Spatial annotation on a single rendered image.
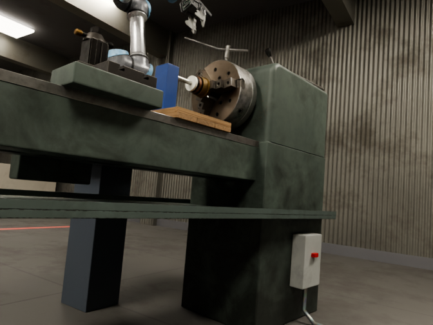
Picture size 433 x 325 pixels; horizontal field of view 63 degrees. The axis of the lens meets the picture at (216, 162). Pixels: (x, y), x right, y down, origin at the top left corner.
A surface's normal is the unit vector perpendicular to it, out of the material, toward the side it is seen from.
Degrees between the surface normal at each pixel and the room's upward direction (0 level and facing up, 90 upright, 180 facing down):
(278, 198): 90
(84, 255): 90
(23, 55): 90
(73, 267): 90
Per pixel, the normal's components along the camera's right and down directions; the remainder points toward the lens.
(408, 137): -0.55, -0.11
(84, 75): 0.74, 0.00
